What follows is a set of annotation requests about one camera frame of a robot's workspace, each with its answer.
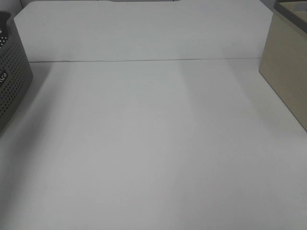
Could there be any beige storage box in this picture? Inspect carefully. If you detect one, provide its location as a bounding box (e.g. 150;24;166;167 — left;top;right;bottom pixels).
259;0;307;129

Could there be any grey perforated plastic basket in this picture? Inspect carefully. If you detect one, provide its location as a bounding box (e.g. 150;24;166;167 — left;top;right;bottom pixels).
0;11;33;132

